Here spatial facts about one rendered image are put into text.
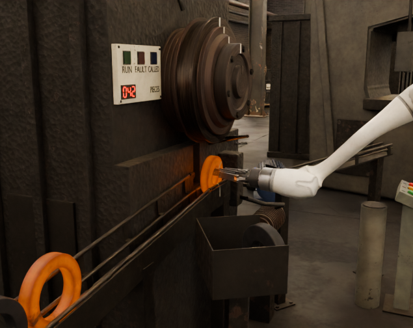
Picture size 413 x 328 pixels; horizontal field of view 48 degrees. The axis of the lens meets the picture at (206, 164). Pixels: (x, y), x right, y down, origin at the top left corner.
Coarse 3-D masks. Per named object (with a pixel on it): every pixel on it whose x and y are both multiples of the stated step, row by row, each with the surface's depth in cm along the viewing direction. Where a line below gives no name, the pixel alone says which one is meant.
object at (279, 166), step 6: (264, 162) 422; (270, 162) 407; (276, 162) 409; (276, 168) 391; (282, 168) 403; (258, 192) 392; (264, 192) 390; (270, 192) 389; (258, 198) 405; (264, 198) 393; (270, 198) 391
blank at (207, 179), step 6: (210, 156) 184; (216, 156) 185; (204, 162) 182; (210, 162) 181; (216, 162) 185; (204, 168) 180; (210, 168) 180; (222, 168) 192; (204, 174) 180; (210, 174) 181; (204, 180) 180; (210, 180) 182; (216, 180) 189; (204, 186) 181; (210, 186) 183
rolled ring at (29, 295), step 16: (48, 256) 107; (64, 256) 110; (32, 272) 103; (48, 272) 105; (64, 272) 114; (80, 272) 116; (32, 288) 101; (64, 288) 115; (80, 288) 117; (32, 304) 101; (64, 304) 114; (32, 320) 101; (48, 320) 107
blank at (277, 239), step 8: (256, 224) 130; (264, 224) 129; (248, 232) 132; (256, 232) 129; (264, 232) 126; (272, 232) 125; (248, 240) 132; (256, 240) 130; (264, 240) 127; (272, 240) 124; (280, 240) 125
